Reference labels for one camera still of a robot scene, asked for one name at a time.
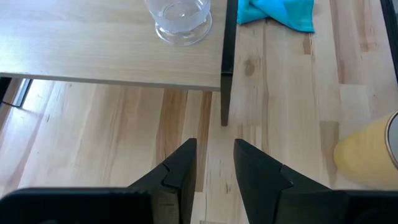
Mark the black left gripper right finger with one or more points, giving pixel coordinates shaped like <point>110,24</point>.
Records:
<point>267,189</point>

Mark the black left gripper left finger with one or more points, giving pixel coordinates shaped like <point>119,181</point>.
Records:
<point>174,193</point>

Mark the yellow mug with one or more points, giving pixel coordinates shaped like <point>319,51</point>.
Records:
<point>363,155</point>

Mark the blue cloth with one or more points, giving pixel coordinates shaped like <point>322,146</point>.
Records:
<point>280,12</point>

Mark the wooden shelf with black frame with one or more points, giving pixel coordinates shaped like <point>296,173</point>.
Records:
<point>93,46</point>

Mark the black table edge rail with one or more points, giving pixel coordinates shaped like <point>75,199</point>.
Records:
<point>390,31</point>

